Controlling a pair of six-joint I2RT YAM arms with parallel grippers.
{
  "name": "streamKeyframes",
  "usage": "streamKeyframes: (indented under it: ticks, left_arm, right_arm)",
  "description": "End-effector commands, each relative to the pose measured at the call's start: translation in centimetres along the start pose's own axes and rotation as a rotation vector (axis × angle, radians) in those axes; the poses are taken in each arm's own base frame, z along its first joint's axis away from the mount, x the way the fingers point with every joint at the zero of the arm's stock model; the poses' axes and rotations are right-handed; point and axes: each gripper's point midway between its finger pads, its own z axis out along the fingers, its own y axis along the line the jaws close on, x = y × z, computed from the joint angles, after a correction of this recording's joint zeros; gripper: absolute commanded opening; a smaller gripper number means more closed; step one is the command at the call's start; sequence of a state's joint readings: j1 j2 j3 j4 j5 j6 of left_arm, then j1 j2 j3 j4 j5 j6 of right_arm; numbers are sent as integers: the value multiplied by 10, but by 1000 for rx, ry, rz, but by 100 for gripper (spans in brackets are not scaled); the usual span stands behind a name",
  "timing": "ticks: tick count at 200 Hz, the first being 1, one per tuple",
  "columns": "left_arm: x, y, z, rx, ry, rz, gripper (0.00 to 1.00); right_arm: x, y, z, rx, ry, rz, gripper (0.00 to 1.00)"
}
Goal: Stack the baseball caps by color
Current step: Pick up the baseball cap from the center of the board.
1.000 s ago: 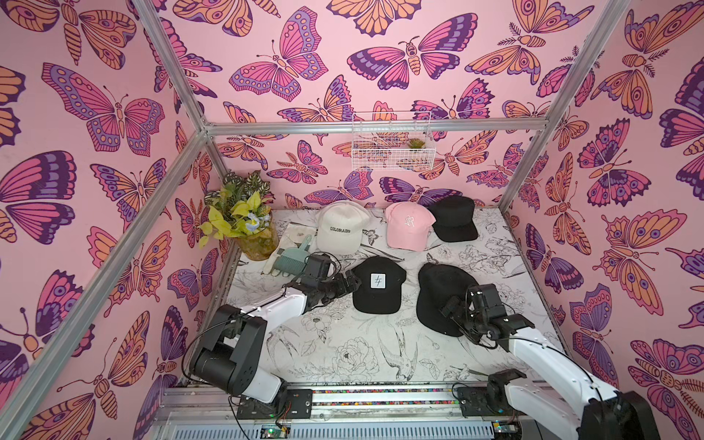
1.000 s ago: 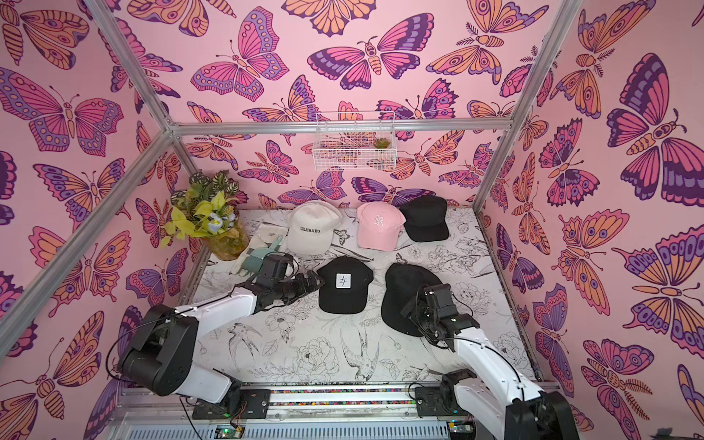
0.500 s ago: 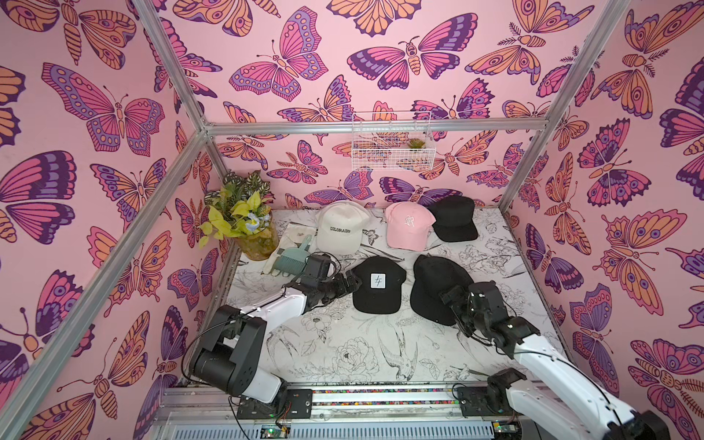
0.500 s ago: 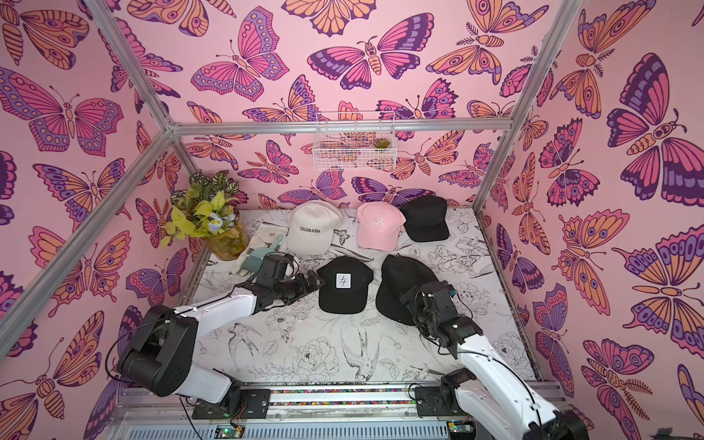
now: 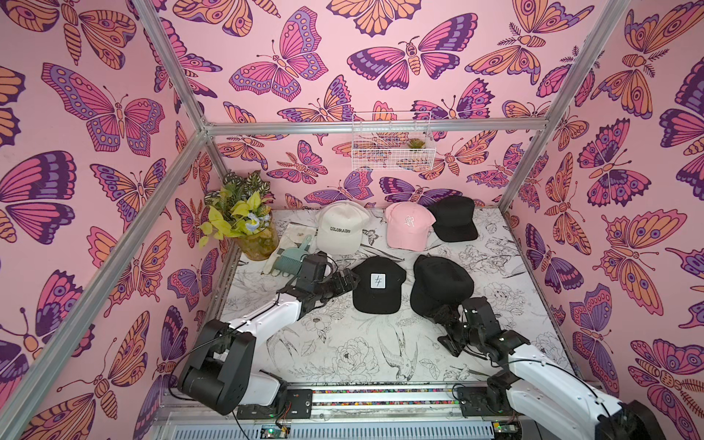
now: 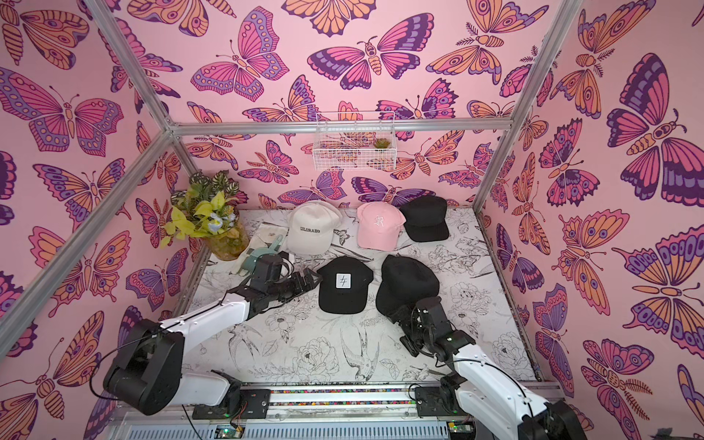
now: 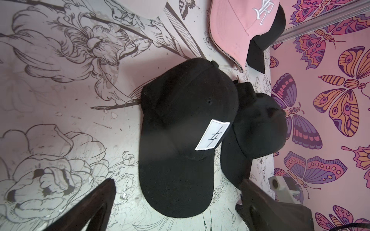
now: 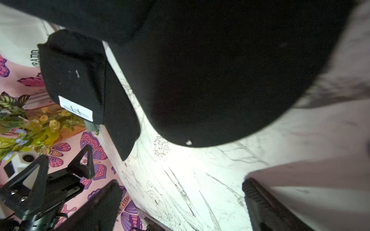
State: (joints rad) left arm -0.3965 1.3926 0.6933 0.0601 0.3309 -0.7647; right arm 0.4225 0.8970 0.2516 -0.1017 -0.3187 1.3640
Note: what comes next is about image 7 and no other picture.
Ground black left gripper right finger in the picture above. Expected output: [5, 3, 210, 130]
[235, 179, 314, 231]

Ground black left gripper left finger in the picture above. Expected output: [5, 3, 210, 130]
[45, 178, 116, 231]

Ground plain black cap front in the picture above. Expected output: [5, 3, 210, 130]
[220, 82, 288, 188]

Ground plain black cap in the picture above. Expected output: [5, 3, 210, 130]
[246, 5, 286, 74]
[220, 82, 288, 188]

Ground black cap with white patch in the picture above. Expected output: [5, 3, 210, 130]
[138, 58, 239, 218]

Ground pink cap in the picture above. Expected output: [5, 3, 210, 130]
[209, 0, 280, 72]

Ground plain black cap back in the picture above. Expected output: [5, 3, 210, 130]
[246, 5, 286, 74]

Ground white Colorado cap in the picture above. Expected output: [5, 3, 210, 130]
[117, 0, 167, 19]

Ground aluminium corner post right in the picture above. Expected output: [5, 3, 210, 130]
[273, 0, 370, 45]

